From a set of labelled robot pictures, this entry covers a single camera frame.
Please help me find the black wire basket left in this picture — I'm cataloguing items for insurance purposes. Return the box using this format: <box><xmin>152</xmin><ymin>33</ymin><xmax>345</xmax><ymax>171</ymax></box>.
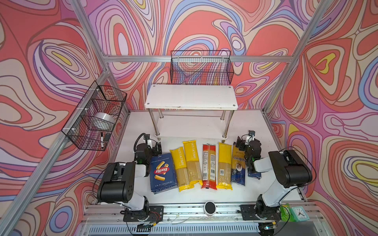
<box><xmin>62</xmin><ymin>82</ymin><xmax>127</xmax><ymax>151</ymax></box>

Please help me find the black wire basket back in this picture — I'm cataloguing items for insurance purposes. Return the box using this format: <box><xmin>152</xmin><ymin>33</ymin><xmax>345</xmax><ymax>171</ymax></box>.
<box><xmin>170</xmin><ymin>49</ymin><xmax>234</xmax><ymax>86</ymax></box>

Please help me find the yellow Pastatime bag right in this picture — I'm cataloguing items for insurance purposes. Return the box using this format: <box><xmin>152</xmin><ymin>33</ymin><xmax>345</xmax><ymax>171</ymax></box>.
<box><xmin>183</xmin><ymin>140</ymin><xmax>203</xmax><ymax>186</ymax></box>

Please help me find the yellow Pastatime bag left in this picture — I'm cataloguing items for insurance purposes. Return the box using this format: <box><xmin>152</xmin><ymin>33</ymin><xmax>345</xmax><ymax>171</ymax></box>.
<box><xmin>170</xmin><ymin>147</ymin><xmax>194</xmax><ymax>192</ymax></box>

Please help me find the blue clear spaghetti bag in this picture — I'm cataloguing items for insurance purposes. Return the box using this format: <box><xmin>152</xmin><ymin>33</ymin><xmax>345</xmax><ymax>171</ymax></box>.
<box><xmin>231</xmin><ymin>142</ymin><xmax>246</xmax><ymax>186</ymax></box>

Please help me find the yellow pastatime bag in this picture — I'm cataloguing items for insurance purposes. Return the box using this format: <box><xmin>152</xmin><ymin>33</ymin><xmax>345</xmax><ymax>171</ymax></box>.
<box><xmin>183</xmin><ymin>140</ymin><xmax>203</xmax><ymax>186</ymax></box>
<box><xmin>170</xmin><ymin>147</ymin><xmax>194</xmax><ymax>192</ymax></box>

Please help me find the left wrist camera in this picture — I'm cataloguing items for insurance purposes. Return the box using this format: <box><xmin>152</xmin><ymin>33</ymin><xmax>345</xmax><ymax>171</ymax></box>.
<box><xmin>144</xmin><ymin>134</ymin><xmax>153</xmax><ymax>147</ymax></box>

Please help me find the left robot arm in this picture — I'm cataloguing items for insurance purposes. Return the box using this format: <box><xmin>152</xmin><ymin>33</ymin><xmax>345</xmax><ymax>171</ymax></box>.
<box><xmin>96</xmin><ymin>133</ymin><xmax>163</xmax><ymax>225</ymax></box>

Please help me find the round black white sensor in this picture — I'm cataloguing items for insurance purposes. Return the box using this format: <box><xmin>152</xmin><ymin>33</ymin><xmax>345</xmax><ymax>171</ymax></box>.
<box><xmin>204</xmin><ymin>201</ymin><xmax>217</xmax><ymax>217</ymax></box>

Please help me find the white two-tier shelf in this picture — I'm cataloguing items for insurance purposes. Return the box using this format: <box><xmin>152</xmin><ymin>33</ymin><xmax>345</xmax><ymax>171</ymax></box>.
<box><xmin>145</xmin><ymin>85</ymin><xmax>238</xmax><ymax>141</ymax></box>

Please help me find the blue Barilla spaghetti box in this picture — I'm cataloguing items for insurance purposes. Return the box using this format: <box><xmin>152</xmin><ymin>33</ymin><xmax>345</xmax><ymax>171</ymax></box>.
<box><xmin>248</xmin><ymin>169</ymin><xmax>262</xmax><ymax>180</ymax></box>

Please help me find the black wire basket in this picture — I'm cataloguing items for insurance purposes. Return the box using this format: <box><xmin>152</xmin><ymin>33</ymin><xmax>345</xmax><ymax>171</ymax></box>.
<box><xmin>170</xmin><ymin>49</ymin><xmax>234</xmax><ymax>86</ymax></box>
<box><xmin>62</xmin><ymin>82</ymin><xmax>127</xmax><ymax>151</ymax></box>

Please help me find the green alarm clock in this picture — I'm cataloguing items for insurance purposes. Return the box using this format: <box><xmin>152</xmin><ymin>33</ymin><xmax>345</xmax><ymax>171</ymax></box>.
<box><xmin>291</xmin><ymin>206</ymin><xmax>310</xmax><ymax>222</ymax></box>

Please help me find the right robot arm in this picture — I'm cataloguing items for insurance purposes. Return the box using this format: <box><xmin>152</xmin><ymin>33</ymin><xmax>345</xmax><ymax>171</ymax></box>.
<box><xmin>236</xmin><ymin>136</ymin><xmax>313</xmax><ymax>221</ymax></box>

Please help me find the red spaghetti bag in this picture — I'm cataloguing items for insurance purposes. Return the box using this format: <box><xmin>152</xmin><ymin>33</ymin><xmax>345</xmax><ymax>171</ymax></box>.
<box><xmin>202</xmin><ymin>144</ymin><xmax>217</xmax><ymax>190</ymax></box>

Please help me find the silver tape roll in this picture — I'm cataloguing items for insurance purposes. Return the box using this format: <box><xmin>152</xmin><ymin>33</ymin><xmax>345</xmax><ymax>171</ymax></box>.
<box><xmin>94</xmin><ymin>112</ymin><xmax>116</xmax><ymax>124</ymax></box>

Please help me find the blue Barilla rigatoni box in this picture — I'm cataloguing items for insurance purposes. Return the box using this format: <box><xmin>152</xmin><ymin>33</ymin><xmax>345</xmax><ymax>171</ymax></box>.
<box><xmin>149</xmin><ymin>153</ymin><xmax>178</xmax><ymax>194</ymax></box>

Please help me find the yellow spaghetti bag barcode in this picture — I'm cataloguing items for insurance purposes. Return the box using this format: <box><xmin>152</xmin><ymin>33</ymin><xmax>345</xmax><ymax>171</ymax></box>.
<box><xmin>217</xmin><ymin>143</ymin><xmax>232</xmax><ymax>190</ymax></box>

